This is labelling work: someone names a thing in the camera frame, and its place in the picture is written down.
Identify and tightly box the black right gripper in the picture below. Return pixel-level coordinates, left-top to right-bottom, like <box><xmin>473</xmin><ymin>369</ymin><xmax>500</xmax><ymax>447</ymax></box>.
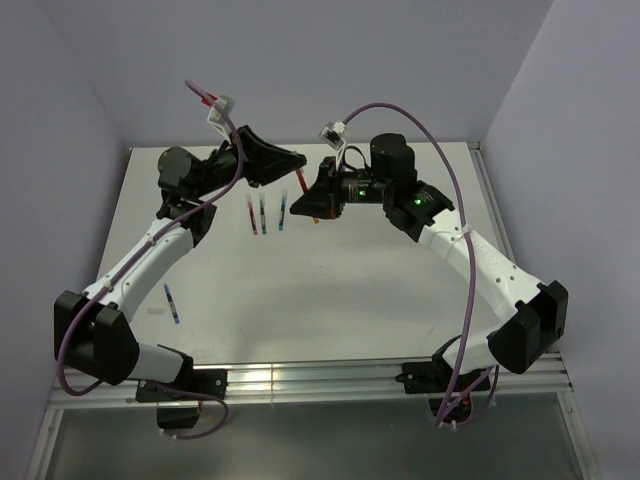
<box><xmin>291</xmin><ymin>154</ymin><xmax>393</xmax><ymax>217</ymax></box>

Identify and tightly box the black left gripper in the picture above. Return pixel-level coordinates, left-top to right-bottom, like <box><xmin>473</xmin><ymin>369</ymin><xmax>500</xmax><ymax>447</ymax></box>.
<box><xmin>193</xmin><ymin>126</ymin><xmax>307</xmax><ymax>200</ymax></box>

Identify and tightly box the magenta pen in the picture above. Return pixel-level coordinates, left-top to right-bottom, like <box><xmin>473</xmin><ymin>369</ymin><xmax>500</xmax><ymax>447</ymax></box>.
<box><xmin>245</xmin><ymin>195</ymin><xmax>259</xmax><ymax>236</ymax></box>

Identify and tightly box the green capped pen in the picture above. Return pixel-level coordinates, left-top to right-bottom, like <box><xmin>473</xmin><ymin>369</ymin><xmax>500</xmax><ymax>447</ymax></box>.
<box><xmin>259</xmin><ymin>193</ymin><xmax>268</xmax><ymax>235</ymax></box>

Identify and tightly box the red capped pen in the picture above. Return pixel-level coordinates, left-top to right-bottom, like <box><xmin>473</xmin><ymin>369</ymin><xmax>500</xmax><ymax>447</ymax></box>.
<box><xmin>296</xmin><ymin>168</ymin><xmax>320</xmax><ymax>225</ymax></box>

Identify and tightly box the light blue pen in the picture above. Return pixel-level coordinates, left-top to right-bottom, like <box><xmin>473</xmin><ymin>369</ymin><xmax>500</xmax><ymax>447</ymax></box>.
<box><xmin>278</xmin><ymin>189</ymin><xmax>288</xmax><ymax>232</ymax></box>

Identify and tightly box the dark blue capped pen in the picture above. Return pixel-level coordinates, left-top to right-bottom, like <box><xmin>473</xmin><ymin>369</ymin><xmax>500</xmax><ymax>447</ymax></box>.
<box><xmin>163</xmin><ymin>283</ymin><xmax>180</xmax><ymax>324</ymax></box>

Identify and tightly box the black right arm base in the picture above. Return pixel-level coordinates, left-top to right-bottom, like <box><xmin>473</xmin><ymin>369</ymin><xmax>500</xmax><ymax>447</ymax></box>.
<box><xmin>395</xmin><ymin>360</ymin><xmax>495</xmax><ymax>427</ymax></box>

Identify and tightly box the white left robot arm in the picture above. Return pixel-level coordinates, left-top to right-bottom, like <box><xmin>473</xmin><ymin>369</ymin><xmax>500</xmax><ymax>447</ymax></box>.
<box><xmin>54</xmin><ymin>126</ymin><xmax>307</xmax><ymax>399</ymax></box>

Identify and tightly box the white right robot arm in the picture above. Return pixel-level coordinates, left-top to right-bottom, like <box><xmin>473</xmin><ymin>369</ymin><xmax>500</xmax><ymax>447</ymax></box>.
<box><xmin>290</xmin><ymin>133</ymin><xmax>569</xmax><ymax>390</ymax></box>

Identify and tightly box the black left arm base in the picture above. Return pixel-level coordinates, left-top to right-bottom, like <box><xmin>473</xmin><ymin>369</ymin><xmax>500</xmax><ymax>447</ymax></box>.
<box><xmin>135</xmin><ymin>369</ymin><xmax>229</xmax><ymax>441</ymax></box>

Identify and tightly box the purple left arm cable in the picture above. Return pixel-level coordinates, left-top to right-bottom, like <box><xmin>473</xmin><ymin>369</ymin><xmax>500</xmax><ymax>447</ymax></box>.
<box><xmin>55</xmin><ymin>78</ymin><xmax>246</xmax><ymax>440</ymax></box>

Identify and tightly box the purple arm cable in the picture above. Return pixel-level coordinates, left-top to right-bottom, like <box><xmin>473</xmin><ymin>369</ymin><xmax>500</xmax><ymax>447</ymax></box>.
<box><xmin>55</xmin><ymin>78</ymin><xmax>246</xmax><ymax>440</ymax></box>
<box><xmin>342</xmin><ymin>102</ymin><xmax>501</xmax><ymax>427</ymax></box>

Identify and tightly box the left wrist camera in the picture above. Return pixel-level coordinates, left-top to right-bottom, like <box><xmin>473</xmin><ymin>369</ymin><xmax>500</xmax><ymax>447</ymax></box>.
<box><xmin>202</xmin><ymin>92</ymin><xmax>235</xmax><ymax>142</ymax></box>

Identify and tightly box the aluminium side rail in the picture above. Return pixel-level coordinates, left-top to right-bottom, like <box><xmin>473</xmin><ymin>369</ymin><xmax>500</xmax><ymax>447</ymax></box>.
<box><xmin>467</xmin><ymin>141</ymin><xmax>547</xmax><ymax>354</ymax></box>

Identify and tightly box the aluminium front rail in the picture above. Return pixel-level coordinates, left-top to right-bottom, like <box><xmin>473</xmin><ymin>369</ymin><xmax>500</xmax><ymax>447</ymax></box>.
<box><xmin>46</xmin><ymin>353</ymin><xmax>573</xmax><ymax>410</ymax></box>

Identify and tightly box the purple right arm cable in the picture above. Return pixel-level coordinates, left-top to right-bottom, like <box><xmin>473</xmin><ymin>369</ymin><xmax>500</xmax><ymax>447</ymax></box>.
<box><xmin>342</xmin><ymin>102</ymin><xmax>501</xmax><ymax>427</ymax></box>

